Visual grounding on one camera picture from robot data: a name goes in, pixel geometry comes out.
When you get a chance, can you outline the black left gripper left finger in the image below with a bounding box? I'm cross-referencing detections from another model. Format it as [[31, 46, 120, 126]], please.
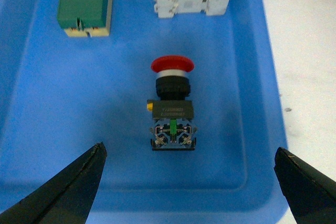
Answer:
[[1, 143, 107, 223]]

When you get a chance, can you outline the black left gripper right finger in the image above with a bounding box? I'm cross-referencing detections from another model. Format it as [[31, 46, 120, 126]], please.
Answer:
[[274, 147, 335, 223]]

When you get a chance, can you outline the red emergency stop button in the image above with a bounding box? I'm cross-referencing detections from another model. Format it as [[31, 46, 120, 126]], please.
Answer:
[[146, 55, 197, 151]]

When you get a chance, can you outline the green knife switch block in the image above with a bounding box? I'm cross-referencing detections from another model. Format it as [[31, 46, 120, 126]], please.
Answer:
[[57, 0, 113, 38]]

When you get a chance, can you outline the blue plastic tray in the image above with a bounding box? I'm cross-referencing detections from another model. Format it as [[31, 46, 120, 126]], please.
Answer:
[[1, 0, 288, 223]]

